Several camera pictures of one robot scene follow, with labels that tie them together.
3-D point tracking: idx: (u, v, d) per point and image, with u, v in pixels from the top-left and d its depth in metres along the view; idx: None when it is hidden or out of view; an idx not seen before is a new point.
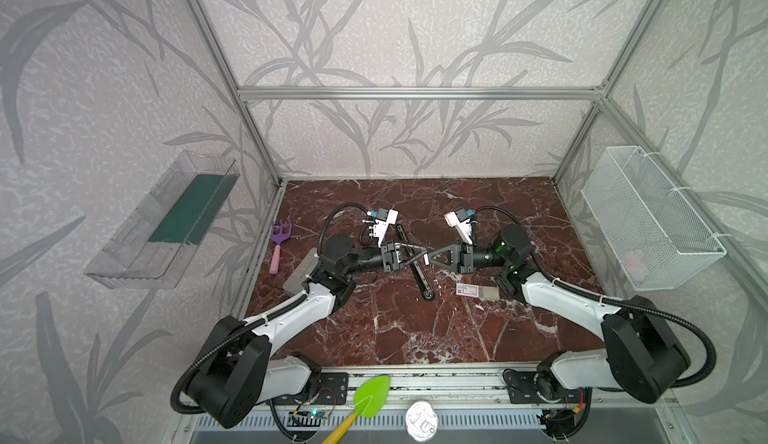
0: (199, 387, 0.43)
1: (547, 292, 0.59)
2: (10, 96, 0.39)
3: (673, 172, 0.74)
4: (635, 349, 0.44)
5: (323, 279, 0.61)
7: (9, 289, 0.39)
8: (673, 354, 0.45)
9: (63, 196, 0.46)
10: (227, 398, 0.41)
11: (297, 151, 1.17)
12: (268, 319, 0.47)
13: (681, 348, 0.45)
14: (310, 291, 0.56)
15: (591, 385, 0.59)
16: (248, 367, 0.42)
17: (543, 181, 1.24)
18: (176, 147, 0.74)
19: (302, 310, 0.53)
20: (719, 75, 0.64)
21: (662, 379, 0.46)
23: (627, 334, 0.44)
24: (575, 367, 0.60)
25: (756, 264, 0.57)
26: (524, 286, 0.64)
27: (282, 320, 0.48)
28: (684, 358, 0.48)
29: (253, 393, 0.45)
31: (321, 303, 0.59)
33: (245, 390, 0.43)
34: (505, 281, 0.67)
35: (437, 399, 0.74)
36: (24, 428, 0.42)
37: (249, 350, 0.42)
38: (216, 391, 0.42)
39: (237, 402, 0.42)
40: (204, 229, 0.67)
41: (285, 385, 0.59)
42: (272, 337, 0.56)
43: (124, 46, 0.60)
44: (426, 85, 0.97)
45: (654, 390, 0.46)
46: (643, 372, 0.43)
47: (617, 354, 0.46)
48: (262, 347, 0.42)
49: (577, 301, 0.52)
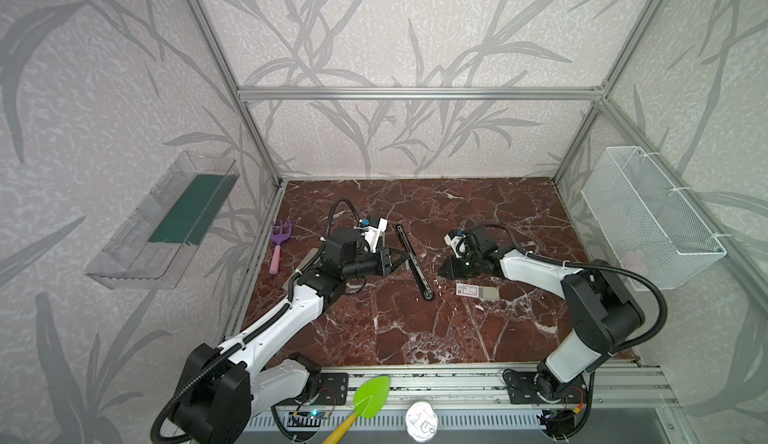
0: (184, 417, 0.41)
1: (521, 265, 0.64)
2: (11, 96, 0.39)
3: (673, 172, 0.74)
4: (589, 303, 0.48)
5: (311, 279, 0.58)
7: (9, 290, 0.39)
8: (627, 308, 0.49)
9: (63, 196, 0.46)
10: (214, 428, 0.40)
11: (297, 151, 1.17)
12: (245, 343, 0.44)
13: (635, 303, 0.49)
14: (293, 297, 0.53)
15: (579, 366, 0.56)
16: (228, 398, 0.40)
17: (543, 181, 1.24)
18: (176, 147, 0.74)
19: (283, 322, 0.49)
20: (719, 76, 0.64)
21: (615, 330, 0.48)
23: (583, 289, 0.48)
24: (562, 351, 0.62)
25: (756, 264, 0.57)
26: (503, 259, 0.68)
27: (260, 339, 0.45)
28: (639, 314, 0.49)
29: (241, 416, 0.44)
31: (306, 309, 0.55)
33: (232, 412, 0.41)
34: (484, 260, 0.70)
35: (437, 399, 0.74)
36: (24, 429, 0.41)
37: (227, 381, 0.40)
38: (201, 421, 0.41)
39: (225, 427, 0.41)
40: (204, 230, 0.67)
41: (286, 389, 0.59)
42: (249, 363, 0.41)
43: (124, 47, 0.60)
44: (427, 85, 0.98)
45: (607, 340, 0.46)
46: (595, 322, 0.48)
47: (574, 310, 0.51)
48: (241, 377, 0.40)
49: (543, 266, 0.58)
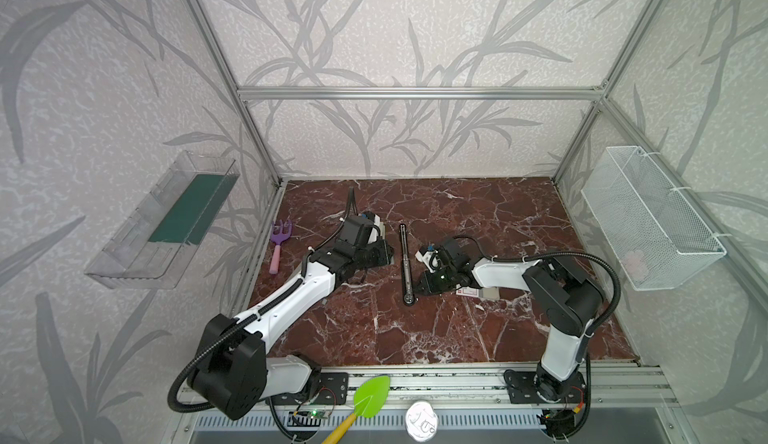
0: (204, 383, 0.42)
1: (489, 272, 0.69)
2: (10, 96, 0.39)
3: (673, 172, 0.74)
4: (553, 292, 0.51)
5: (322, 257, 0.58)
7: (9, 289, 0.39)
8: (587, 289, 0.52)
9: (63, 196, 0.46)
10: (231, 394, 0.42)
11: (297, 151, 1.17)
12: (260, 313, 0.45)
13: (592, 281, 0.52)
14: (306, 272, 0.54)
15: (567, 357, 0.62)
16: (244, 367, 0.41)
17: (543, 181, 1.24)
18: (176, 147, 0.74)
19: (298, 296, 0.50)
20: (719, 75, 0.64)
21: (581, 313, 0.50)
23: (544, 278, 0.52)
24: (549, 348, 0.64)
25: (756, 264, 0.57)
26: (473, 269, 0.72)
27: (275, 312, 0.46)
28: (597, 292, 0.52)
29: (258, 382, 0.45)
31: (319, 284, 0.55)
33: (250, 381, 0.43)
34: (459, 274, 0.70)
35: (437, 399, 0.74)
36: (24, 429, 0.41)
37: (242, 349, 0.41)
38: (222, 386, 0.42)
39: (243, 395, 0.43)
40: (204, 230, 0.67)
41: (288, 383, 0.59)
42: (265, 333, 0.42)
43: (124, 46, 0.60)
44: (427, 85, 0.98)
45: (574, 323, 0.51)
46: (559, 307, 0.52)
47: (538, 299, 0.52)
48: (257, 345, 0.41)
49: (508, 266, 0.62)
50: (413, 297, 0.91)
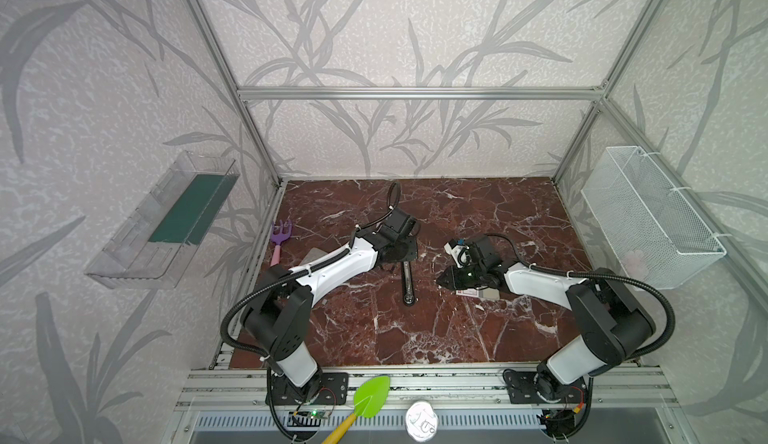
0: (254, 324, 0.48)
1: (525, 278, 0.64)
2: (10, 96, 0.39)
3: (673, 172, 0.74)
4: (599, 315, 0.47)
5: (368, 234, 0.62)
7: (9, 289, 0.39)
8: (637, 317, 0.47)
9: (63, 196, 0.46)
10: (276, 335, 0.46)
11: (297, 151, 1.17)
12: (311, 270, 0.49)
13: (643, 310, 0.48)
14: (352, 244, 0.58)
15: (584, 370, 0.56)
16: (292, 313, 0.45)
17: (543, 181, 1.24)
18: (176, 147, 0.74)
19: (343, 263, 0.55)
20: (719, 75, 0.64)
21: (627, 342, 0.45)
23: (589, 300, 0.48)
24: (563, 354, 0.62)
25: (756, 264, 0.57)
26: (507, 274, 0.68)
27: (323, 272, 0.50)
28: (647, 322, 0.48)
29: (299, 334, 0.50)
31: (362, 258, 0.60)
33: (293, 329, 0.47)
34: (488, 274, 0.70)
35: (437, 399, 0.74)
36: (24, 428, 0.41)
37: (293, 298, 0.45)
38: (268, 328, 0.46)
39: (286, 340, 0.47)
40: (204, 230, 0.67)
41: (295, 371, 0.65)
42: (313, 288, 0.46)
43: (124, 46, 0.60)
44: (426, 85, 0.97)
45: (617, 351, 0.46)
46: (604, 332, 0.47)
47: (580, 319, 0.50)
48: (306, 297, 0.45)
49: (547, 278, 0.57)
50: (413, 296, 0.91)
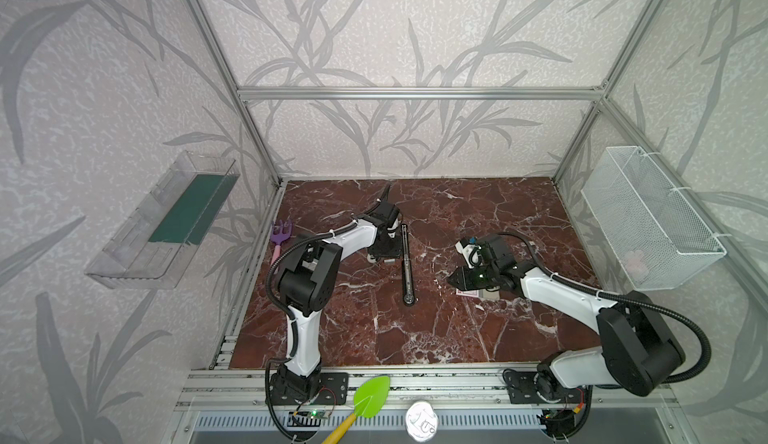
0: (289, 285, 0.55)
1: (545, 288, 0.60)
2: (10, 96, 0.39)
3: (673, 172, 0.74)
4: (630, 344, 0.44)
5: (364, 217, 0.70)
7: (9, 289, 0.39)
8: (668, 349, 0.45)
9: (63, 196, 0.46)
10: (313, 289, 0.53)
11: (297, 151, 1.17)
12: (334, 233, 0.58)
13: (675, 342, 0.45)
14: (358, 220, 0.67)
15: (591, 381, 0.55)
16: (326, 267, 0.53)
17: (543, 181, 1.24)
18: (176, 147, 0.74)
19: (352, 234, 0.63)
20: (719, 75, 0.64)
21: (657, 374, 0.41)
23: (622, 326, 0.45)
24: (574, 365, 0.60)
25: (756, 264, 0.57)
26: (525, 281, 0.64)
27: (342, 236, 0.58)
28: (680, 354, 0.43)
29: (330, 288, 0.57)
31: (367, 232, 0.70)
33: (326, 285, 0.55)
34: (501, 276, 0.69)
35: (437, 399, 0.74)
36: (24, 429, 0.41)
37: (326, 252, 0.54)
38: (303, 286, 0.54)
39: (320, 295, 0.54)
40: (204, 231, 0.67)
41: (307, 351, 0.64)
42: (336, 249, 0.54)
43: (124, 46, 0.60)
44: (427, 85, 0.98)
45: (645, 383, 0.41)
46: (634, 362, 0.44)
47: (607, 344, 0.47)
48: (336, 250, 0.54)
49: (572, 294, 0.53)
50: (413, 296, 0.91)
